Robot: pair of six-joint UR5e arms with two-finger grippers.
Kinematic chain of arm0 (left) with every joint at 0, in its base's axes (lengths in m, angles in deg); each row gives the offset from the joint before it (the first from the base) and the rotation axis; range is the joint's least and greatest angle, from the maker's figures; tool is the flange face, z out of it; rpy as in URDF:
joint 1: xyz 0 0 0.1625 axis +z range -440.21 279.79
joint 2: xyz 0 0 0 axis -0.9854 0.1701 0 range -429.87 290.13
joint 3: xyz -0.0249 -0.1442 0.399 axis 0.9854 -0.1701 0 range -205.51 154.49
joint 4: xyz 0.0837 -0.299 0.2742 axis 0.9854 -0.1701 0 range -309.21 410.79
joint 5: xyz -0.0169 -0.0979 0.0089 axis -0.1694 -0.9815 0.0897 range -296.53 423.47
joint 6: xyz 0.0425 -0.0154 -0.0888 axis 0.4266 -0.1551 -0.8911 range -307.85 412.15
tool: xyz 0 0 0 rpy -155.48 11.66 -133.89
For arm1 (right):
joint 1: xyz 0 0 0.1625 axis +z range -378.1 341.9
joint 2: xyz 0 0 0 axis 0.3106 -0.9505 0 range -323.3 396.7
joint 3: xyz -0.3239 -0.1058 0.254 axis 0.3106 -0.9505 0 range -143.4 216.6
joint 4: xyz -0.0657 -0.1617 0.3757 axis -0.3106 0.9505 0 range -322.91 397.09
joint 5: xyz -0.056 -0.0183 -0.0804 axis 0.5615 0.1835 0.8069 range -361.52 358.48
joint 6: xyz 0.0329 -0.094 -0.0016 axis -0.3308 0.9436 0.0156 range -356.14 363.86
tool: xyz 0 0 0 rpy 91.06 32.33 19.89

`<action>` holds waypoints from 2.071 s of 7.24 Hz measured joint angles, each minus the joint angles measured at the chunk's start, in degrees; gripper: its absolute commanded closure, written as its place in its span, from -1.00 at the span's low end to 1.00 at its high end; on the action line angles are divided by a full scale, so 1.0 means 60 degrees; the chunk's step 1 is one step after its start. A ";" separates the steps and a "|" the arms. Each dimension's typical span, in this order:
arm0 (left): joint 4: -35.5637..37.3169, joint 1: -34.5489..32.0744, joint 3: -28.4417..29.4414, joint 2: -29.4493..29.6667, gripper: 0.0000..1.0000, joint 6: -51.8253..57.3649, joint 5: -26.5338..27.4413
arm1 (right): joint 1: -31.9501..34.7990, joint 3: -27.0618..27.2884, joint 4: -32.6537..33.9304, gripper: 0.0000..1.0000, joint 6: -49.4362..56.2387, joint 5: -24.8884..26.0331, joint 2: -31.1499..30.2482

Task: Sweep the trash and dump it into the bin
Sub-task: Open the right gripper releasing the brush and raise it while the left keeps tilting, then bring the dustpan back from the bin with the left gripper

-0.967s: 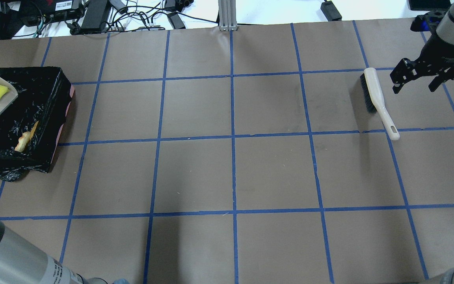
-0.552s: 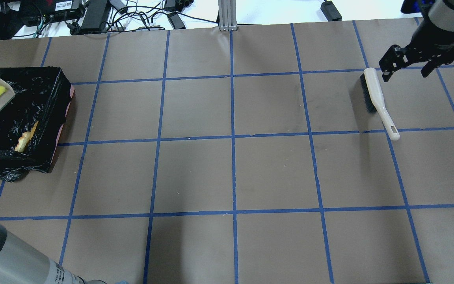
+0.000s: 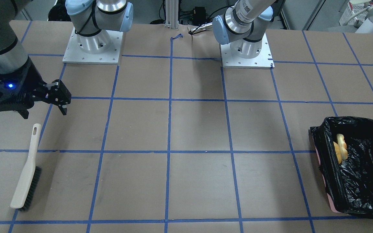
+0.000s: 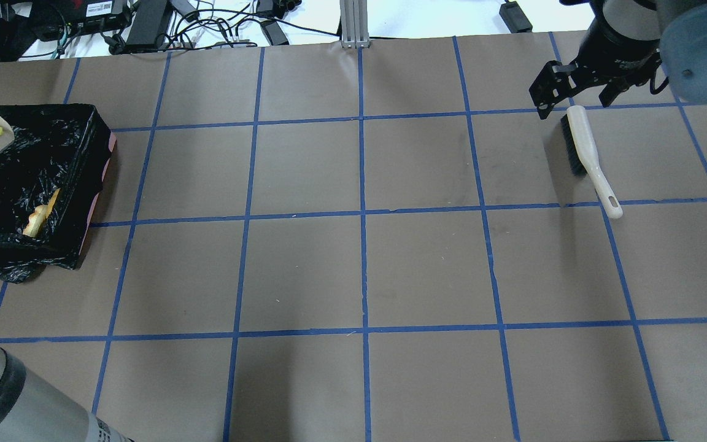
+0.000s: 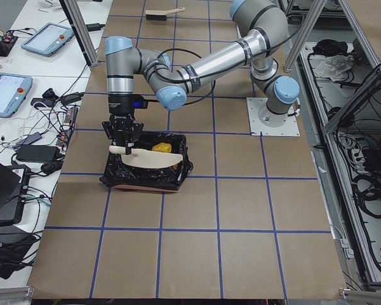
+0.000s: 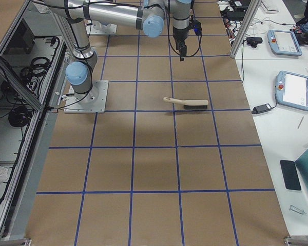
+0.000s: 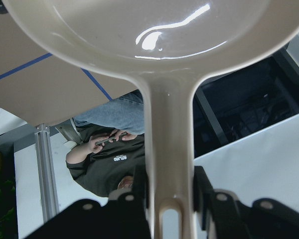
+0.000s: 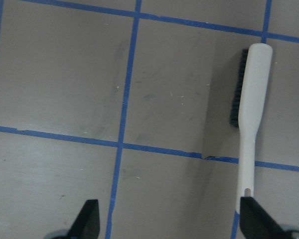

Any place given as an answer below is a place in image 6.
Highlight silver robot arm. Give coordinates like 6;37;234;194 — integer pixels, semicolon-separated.
43;1;201;103

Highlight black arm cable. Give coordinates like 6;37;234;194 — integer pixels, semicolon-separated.
167;25;204;58

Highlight beige hand brush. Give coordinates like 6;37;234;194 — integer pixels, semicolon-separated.
163;97;209;110

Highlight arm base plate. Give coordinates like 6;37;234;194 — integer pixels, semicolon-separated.
64;80;109;113

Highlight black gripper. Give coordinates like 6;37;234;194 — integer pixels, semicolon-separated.
172;19;202;61

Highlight teach pendant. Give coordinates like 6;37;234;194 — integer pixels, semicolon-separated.
275;71;308;111
267;30;302;57

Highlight lower teach pendant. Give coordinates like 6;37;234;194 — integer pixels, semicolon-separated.
275;71;308;111

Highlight upper teach pendant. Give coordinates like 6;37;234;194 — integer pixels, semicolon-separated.
267;30;302;57

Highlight aluminium frame post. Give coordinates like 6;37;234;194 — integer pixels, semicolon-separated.
230;0;261;58

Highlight black power adapter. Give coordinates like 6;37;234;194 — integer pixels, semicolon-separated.
252;104;273;114

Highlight black smartphone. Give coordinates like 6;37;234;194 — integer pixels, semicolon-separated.
280;160;301;191

